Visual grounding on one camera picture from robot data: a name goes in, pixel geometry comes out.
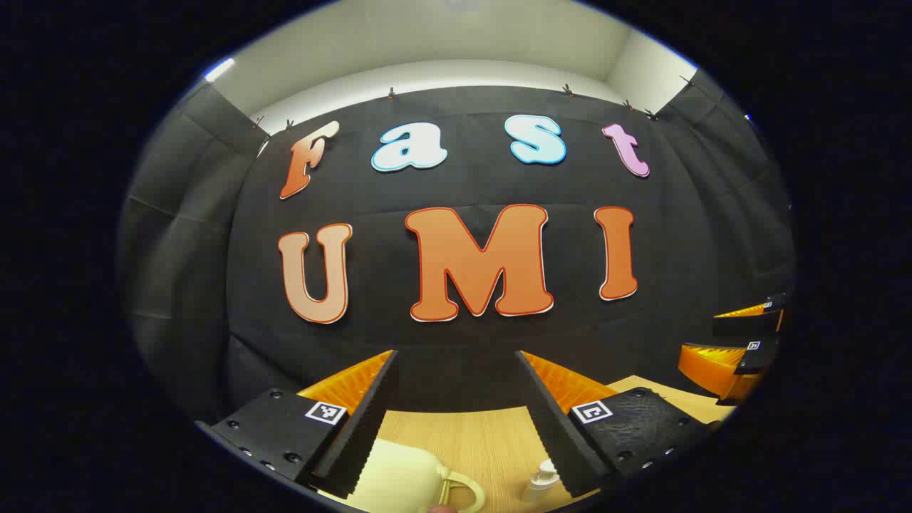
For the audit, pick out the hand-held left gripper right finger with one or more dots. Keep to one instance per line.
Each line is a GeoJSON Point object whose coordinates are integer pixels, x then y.
{"type": "Point", "coordinates": [552, 434]}

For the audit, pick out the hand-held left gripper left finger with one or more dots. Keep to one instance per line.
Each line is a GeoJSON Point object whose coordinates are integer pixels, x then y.
{"type": "Point", "coordinates": [367, 427]}

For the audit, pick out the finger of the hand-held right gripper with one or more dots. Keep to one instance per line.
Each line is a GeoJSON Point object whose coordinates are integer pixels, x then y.
{"type": "Point", "coordinates": [748, 324]}
{"type": "Point", "coordinates": [712, 367]}

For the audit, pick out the white pump bottle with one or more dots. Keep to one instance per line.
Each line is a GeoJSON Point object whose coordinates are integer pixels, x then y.
{"type": "Point", "coordinates": [540, 484]}

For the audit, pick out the pale yellow suitcase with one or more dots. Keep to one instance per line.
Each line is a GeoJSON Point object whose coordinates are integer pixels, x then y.
{"type": "Point", "coordinates": [399, 477]}

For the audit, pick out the ceiling light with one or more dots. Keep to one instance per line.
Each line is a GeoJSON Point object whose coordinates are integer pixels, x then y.
{"type": "Point", "coordinates": [219, 70]}

